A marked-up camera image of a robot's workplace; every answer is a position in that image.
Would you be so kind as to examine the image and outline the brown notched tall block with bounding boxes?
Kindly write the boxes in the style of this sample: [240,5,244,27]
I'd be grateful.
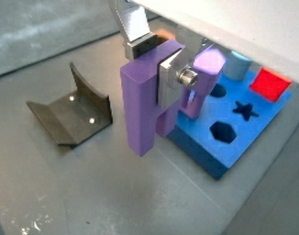
[155,28,175,40]

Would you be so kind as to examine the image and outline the blue shape-sorter base block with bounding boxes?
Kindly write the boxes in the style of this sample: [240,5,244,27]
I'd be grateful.
[168,71,291,180]

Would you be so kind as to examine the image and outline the red rounded block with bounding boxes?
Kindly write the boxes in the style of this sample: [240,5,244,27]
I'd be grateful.
[249,67,291,102]

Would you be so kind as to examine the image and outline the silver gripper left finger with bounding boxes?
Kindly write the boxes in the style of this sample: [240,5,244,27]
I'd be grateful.
[108,0,157,60]

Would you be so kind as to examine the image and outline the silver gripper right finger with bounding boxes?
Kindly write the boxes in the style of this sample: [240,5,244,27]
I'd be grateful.
[157,28,207,108]

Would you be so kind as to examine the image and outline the purple pentagon-top peg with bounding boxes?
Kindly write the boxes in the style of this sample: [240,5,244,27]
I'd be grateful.
[180,49,225,119]

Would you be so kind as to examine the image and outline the dark grey curved holder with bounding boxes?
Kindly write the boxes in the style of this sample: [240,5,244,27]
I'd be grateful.
[26,63,112,147]

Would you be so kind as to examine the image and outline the light blue cylinder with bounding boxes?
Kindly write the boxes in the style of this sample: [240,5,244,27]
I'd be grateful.
[223,51,252,81]

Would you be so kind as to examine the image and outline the purple double-square object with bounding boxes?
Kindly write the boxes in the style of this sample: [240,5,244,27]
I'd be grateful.
[120,39,181,156]

